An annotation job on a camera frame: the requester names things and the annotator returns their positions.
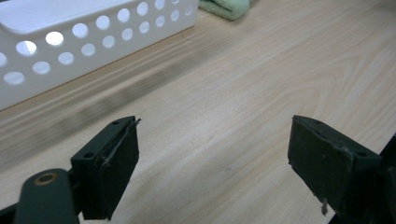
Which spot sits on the green patterned sock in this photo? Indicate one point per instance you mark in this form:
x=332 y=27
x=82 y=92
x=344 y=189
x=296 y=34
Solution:
x=227 y=6

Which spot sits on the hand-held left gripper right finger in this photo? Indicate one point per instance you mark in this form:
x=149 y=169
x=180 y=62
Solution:
x=323 y=161

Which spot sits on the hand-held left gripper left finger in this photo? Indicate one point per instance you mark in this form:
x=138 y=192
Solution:
x=102 y=174

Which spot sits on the white perforated plastic basket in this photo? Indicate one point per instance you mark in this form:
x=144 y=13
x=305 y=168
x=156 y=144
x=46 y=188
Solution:
x=93 y=18

